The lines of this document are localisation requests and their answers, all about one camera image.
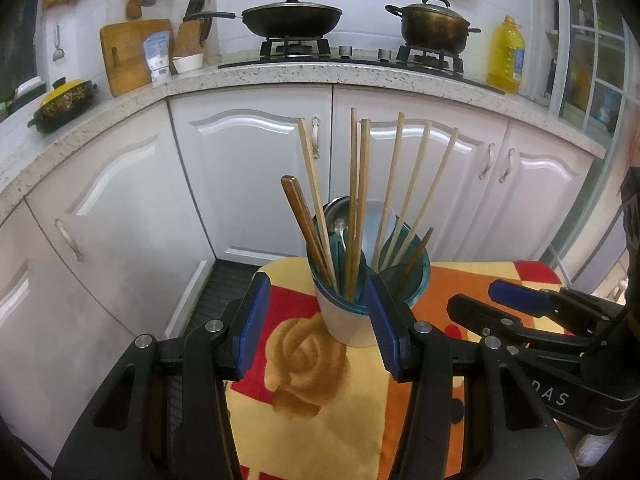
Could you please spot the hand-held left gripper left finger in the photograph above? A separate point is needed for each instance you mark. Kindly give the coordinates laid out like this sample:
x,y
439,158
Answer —
x,y
252,325

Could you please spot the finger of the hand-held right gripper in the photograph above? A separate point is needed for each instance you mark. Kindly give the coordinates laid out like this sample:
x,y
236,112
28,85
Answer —
x,y
520,297
480,317

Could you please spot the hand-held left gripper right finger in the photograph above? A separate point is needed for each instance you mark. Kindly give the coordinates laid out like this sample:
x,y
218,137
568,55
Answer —
x,y
385,325

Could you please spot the floral utensil holder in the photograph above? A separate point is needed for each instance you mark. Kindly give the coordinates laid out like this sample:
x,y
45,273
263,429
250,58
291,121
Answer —
x,y
345,320

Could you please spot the dark brown wooden chopstick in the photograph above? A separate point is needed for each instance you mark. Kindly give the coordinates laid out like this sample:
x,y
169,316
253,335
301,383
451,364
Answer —
x,y
307,215
300,215

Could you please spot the metal spoon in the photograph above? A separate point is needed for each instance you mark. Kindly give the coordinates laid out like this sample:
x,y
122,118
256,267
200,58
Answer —
x,y
336,210

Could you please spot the bunch of light wooden chopsticks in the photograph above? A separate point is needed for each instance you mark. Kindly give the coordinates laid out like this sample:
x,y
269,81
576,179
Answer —
x,y
361,185

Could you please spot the person's right hand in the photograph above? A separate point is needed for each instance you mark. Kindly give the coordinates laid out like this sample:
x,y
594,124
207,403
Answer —
x,y
595,452

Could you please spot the black ribbed floor mat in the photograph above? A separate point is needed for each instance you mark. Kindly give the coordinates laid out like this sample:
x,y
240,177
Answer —
x,y
220,295

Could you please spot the checkered printed blanket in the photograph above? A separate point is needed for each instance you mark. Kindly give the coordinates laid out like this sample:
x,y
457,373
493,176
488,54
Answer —
x,y
350,410

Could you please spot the white cabinet door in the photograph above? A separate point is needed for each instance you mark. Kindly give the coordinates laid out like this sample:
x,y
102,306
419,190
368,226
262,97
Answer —
x,y
125,240
545,200
250,170
425,200
30,340

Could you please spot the yellow cooking oil bottle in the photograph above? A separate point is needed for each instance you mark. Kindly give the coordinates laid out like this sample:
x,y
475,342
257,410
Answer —
x,y
506,60

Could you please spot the glass panel door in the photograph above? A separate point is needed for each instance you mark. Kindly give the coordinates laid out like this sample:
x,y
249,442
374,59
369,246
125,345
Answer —
x,y
590,60

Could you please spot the speckled stone countertop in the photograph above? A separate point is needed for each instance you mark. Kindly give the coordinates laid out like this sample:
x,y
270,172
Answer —
x,y
300,76

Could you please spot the black gas stove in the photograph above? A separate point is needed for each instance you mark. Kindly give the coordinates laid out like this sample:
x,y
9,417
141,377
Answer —
x,y
360,57

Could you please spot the small white bowl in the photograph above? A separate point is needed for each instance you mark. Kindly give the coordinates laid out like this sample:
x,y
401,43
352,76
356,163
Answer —
x,y
187,63

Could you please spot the white and blue bag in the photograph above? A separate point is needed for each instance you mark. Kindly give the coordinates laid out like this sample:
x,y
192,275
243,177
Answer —
x,y
157,57

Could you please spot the bronze cooking pot with lid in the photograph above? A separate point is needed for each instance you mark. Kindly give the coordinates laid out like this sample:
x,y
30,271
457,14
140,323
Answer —
x,y
432,25

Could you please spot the yellow and black casserole pot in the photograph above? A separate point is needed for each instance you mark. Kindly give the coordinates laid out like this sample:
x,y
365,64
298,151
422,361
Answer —
x,y
62,105

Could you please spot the wooden cutting board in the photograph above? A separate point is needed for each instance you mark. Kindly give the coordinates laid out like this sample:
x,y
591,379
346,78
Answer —
x,y
127,57

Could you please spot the wooden knife block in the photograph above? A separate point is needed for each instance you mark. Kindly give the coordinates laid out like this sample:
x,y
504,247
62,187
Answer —
x,y
192,30

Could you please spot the black wok with lid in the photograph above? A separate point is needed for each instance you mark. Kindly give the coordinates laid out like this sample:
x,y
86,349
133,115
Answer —
x,y
290,17

